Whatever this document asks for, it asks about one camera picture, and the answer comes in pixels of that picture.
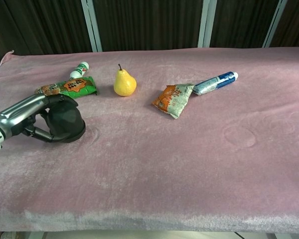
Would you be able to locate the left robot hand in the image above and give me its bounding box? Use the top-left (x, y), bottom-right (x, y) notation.
top-left (0, 93), bottom-right (79, 144)

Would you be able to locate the black round cup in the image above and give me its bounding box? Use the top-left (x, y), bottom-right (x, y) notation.
top-left (44, 99), bottom-right (86, 143)

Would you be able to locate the green snack packet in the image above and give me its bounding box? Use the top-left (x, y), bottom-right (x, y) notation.
top-left (35, 76), bottom-right (100, 99)

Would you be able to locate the small white green bottle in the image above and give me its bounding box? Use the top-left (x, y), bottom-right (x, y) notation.
top-left (70, 61), bottom-right (90, 79)

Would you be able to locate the yellow pear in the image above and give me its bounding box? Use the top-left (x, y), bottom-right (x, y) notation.
top-left (113, 63), bottom-right (138, 97)

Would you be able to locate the pink velvet table cloth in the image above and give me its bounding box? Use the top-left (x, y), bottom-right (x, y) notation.
top-left (0, 46), bottom-right (299, 234)

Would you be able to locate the orange white snack packet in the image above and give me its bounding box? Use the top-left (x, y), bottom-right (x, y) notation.
top-left (151, 83), bottom-right (195, 119)

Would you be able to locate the blue white toothpaste tube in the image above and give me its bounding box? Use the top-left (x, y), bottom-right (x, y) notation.
top-left (192, 71), bottom-right (239, 96)

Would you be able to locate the white grey frame post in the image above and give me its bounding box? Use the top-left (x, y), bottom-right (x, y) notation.
top-left (80, 0), bottom-right (103, 52)
top-left (197, 0), bottom-right (217, 48)
top-left (262, 0), bottom-right (288, 48)

